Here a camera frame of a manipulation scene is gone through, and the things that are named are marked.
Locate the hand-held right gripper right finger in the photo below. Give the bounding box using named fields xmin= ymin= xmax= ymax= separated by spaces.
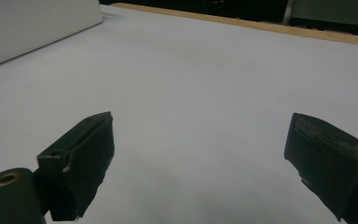
xmin=283 ymin=112 xmax=358 ymax=224

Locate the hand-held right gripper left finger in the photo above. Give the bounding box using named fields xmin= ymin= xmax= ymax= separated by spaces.
xmin=36 ymin=110 xmax=116 ymax=222

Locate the white plastic bin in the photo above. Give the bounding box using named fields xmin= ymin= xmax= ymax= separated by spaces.
xmin=0 ymin=0 xmax=103 ymax=70

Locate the wooden table board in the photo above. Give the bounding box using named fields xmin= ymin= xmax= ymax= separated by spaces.
xmin=109 ymin=2 xmax=358 ymax=49

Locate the white metal stand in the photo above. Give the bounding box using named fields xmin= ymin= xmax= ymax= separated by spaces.
xmin=282 ymin=0 xmax=296 ymax=25

